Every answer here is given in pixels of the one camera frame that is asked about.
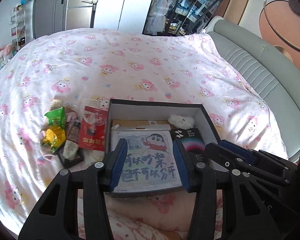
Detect black Smart Devil box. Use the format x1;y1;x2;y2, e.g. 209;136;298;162
170;128;209;165

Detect white fluffy plush toy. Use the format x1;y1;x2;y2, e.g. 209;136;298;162
168;114;195;129

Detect cartoon bead art kit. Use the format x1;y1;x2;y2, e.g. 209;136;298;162
111;124;181;195

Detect green yellow corn snack bag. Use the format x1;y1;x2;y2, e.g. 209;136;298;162
40;107;66;153

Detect brown hand cream tube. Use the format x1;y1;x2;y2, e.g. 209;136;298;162
62;120;80;161

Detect grey padded headboard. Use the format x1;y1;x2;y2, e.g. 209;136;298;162
205;16;300;162

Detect red packaged booklet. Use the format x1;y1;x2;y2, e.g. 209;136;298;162
78;106;108;152

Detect black cardboard storage box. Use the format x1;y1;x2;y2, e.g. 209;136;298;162
106;99;221;197

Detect pink cartoon print bedsheet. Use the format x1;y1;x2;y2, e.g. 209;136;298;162
0;29;288;234

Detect dark glass display cabinet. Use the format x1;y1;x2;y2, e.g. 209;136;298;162
143;0;223;36

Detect pink clothing pile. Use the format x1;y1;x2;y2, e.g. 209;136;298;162
0;43;13;59

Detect white wardrobe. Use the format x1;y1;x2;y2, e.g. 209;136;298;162
66;0;159;33

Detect white wire shelf rack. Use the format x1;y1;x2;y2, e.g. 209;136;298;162
10;4;27;53

